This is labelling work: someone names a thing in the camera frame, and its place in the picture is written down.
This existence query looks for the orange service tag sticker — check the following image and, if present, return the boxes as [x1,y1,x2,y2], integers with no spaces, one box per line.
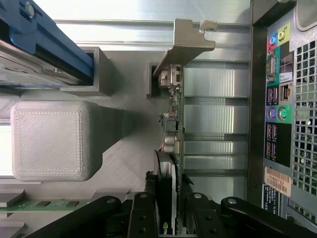
[264,166,292,198]

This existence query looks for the green RAM stick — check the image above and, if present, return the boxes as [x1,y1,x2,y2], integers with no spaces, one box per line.
[0,199,89,213]

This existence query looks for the grey printed parts rack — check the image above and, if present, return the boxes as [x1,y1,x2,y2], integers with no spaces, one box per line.
[0,46,174,238]

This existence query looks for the black open PC case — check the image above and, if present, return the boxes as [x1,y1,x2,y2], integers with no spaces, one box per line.
[249,0,317,238]

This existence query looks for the hard disk in blue caddy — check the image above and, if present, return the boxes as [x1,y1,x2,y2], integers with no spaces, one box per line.
[0,0,96,89]

